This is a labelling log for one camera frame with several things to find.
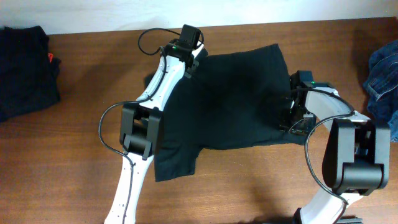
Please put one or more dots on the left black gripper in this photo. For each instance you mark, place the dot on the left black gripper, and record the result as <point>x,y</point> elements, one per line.
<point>192,67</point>

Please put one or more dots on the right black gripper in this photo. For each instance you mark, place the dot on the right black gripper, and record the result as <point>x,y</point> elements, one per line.
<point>304,130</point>

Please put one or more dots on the dark green t-shirt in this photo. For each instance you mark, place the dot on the dark green t-shirt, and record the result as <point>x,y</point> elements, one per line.
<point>232,101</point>

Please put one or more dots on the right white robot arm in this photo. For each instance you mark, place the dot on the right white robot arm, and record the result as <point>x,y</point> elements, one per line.
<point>356,159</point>

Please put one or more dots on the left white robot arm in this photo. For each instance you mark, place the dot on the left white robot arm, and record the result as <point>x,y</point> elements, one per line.
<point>142,127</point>

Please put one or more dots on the blue denim jeans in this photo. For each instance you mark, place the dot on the blue denim jeans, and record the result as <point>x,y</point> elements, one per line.
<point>381,86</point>

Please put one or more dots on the black folded garment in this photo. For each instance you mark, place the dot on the black folded garment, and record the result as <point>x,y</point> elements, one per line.
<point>29,72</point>

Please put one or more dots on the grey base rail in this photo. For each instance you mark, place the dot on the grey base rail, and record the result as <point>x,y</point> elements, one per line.
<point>346,220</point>

